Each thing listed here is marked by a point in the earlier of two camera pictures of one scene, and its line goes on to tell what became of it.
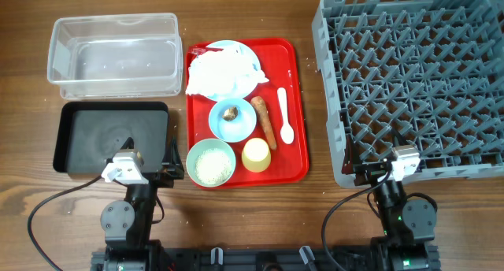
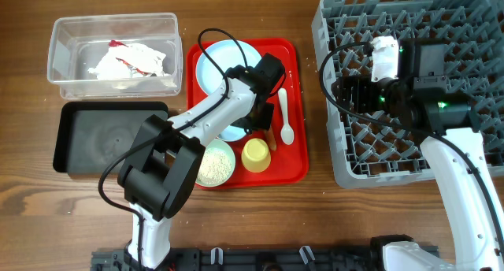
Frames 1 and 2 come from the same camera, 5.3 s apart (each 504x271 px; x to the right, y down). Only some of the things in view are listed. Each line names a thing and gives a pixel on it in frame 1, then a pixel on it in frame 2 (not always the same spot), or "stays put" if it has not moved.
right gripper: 352,165 → 361,85
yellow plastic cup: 256,154 stays put
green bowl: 210,162 stays put
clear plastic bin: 116,57 stays put
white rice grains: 213,166 stays put
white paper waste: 232,71 → 129,61
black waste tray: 87,134 stays put
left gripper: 172,168 → 264,121
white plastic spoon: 287,131 stays put
